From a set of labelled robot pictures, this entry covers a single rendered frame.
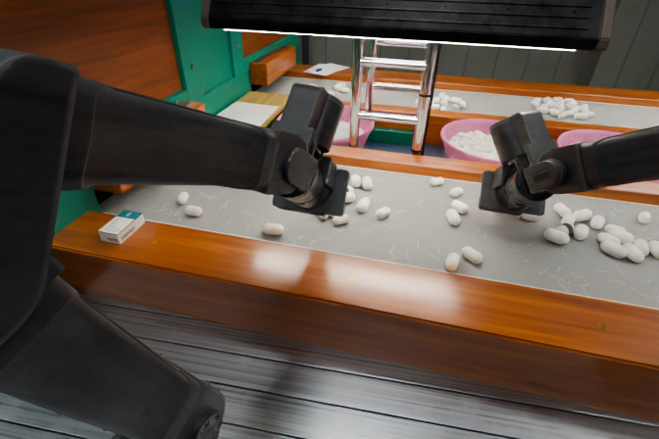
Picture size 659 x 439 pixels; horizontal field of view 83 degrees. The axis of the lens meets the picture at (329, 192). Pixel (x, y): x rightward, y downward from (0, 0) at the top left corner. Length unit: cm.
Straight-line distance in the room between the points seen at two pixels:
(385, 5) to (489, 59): 234
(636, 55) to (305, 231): 267
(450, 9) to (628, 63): 247
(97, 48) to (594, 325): 86
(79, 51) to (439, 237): 67
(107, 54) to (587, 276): 88
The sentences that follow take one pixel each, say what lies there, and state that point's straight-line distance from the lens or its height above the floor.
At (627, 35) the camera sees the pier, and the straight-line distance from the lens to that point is 300.
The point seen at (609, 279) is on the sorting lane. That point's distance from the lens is 72.
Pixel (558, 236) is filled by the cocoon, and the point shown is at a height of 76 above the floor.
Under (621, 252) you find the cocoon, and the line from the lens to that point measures 76.
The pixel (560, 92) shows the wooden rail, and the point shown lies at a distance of 155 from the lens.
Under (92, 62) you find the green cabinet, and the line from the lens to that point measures 79.
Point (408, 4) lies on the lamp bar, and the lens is 64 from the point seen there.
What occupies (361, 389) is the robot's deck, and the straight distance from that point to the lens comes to 55.
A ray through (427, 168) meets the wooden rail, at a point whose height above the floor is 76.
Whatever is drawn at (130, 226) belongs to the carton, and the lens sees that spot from 67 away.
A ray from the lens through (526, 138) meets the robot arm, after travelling 59.
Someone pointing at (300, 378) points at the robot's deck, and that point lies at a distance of 56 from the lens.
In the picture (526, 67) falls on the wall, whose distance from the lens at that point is 302.
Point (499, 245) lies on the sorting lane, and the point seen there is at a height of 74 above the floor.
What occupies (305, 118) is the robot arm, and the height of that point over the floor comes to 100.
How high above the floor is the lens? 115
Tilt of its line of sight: 32 degrees down
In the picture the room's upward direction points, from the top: 1 degrees clockwise
